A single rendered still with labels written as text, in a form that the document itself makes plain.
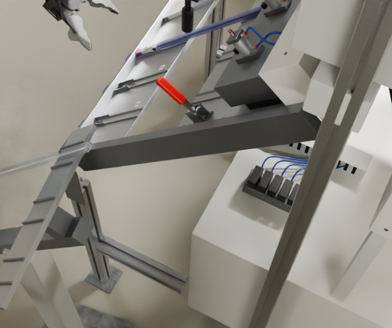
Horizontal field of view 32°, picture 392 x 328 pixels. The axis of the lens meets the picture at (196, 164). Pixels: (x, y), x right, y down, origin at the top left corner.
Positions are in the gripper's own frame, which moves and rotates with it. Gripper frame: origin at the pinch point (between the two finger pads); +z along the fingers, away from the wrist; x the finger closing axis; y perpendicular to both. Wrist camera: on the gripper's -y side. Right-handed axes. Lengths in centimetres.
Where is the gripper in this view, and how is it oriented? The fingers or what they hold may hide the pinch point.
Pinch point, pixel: (105, 30)
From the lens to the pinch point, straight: 169.8
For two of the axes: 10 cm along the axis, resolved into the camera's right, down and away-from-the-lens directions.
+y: -6.2, 0.7, 7.8
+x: -4.6, 7.8, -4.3
